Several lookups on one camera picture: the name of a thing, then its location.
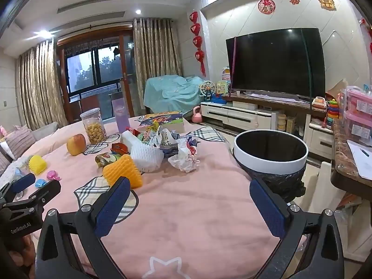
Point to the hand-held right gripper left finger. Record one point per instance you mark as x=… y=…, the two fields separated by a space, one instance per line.
x=112 y=206

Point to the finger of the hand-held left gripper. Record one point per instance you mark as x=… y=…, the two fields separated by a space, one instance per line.
x=23 y=181
x=40 y=193

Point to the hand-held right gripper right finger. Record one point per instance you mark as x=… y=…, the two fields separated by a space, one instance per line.
x=268 y=212

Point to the white rimmed trash bin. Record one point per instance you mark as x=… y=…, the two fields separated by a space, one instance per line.
x=270 y=154

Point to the green snack packet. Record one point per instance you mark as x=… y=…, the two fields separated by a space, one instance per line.
x=144 y=136

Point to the person's left hand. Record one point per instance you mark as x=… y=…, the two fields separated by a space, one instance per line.
x=24 y=247

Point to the blue candy wrapper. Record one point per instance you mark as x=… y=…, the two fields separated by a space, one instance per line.
x=40 y=183

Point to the pink candy wrapper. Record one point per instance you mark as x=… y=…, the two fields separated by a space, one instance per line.
x=53 y=175

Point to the small yellow foam fruit net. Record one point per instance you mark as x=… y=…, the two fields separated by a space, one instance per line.
x=37 y=164

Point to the large yellow foam fruit net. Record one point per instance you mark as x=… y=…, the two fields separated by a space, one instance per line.
x=123 y=171

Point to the striped sofa cushion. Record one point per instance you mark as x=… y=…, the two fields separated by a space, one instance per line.
x=19 y=142

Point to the gold red snack wrapper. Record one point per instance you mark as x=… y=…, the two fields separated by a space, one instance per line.
x=105 y=160

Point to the white foam fruit net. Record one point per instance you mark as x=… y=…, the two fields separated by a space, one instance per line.
x=146 y=157

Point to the red yellow apple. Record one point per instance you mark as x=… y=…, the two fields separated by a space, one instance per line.
x=76 y=144

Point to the pink printed tablecloth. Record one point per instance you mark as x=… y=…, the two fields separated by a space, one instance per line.
x=189 y=209

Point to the clear jar of snacks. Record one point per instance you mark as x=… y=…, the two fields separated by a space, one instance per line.
x=93 y=126

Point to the crumpled white printed bag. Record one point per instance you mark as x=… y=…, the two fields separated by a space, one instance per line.
x=164 y=139

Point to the brown marble counter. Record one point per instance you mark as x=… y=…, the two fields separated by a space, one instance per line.
x=344 y=168

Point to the crumpled white wrapper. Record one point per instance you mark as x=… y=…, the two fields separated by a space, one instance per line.
x=184 y=157

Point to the yellow snack wrapper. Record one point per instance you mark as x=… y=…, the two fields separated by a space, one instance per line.
x=153 y=126

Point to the purple carton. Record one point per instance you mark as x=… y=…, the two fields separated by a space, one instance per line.
x=120 y=116

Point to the white television cabinet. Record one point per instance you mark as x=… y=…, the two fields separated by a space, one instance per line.
x=247 y=116

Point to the beige patterned curtain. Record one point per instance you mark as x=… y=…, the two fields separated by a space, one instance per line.
x=37 y=84
x=157 y=49

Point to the cartoon printed cardboard box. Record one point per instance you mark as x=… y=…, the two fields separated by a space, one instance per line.
x=162 y=120

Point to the white paper sheet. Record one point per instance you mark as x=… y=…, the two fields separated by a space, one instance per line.
x=361 y=159

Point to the dark pen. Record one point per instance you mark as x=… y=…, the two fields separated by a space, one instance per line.
x=364 y=151

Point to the pink kettlebell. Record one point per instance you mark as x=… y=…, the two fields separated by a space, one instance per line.
x=197 y=115

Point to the toy cash register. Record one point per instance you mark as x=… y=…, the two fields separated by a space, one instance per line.
x=318 y=102

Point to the pink storage box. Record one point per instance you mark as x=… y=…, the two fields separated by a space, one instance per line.
x=359 y=125
x=359 y=100

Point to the teal cloth covered furniture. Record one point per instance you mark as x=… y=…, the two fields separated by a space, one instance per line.
x=171 y=91

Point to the glass balcony door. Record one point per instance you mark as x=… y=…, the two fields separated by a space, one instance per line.
x=96 y=72

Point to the toy house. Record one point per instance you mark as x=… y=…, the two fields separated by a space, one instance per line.
x=222 y=87

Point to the ferris wheel toy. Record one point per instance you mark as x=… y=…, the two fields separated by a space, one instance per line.
x=207 y=88

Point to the pink white toy set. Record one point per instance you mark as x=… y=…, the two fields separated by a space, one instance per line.
x=226 y=74

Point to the black television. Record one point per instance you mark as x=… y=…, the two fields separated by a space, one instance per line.
x=276 y=61

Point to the round red wall decoration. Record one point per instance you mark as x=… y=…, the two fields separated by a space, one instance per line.
x=266 y=5

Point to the small red wall decoration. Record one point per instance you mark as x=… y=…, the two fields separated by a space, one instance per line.
x=294 y=0

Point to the yellow red wall decoration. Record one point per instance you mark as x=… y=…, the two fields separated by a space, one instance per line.
x=326 y=0

